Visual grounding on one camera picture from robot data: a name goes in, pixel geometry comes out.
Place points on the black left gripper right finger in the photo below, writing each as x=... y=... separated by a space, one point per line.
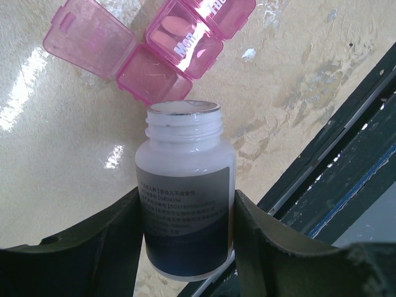
x=273 y=259

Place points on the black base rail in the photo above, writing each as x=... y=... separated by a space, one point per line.
x=341 y=188

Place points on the pink weekly pill organizer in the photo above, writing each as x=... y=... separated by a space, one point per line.
x=182 y=42

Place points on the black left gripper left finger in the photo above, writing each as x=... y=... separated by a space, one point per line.
x=96 y=257

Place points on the white pill bottle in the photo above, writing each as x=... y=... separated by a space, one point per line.
x=186 y=173

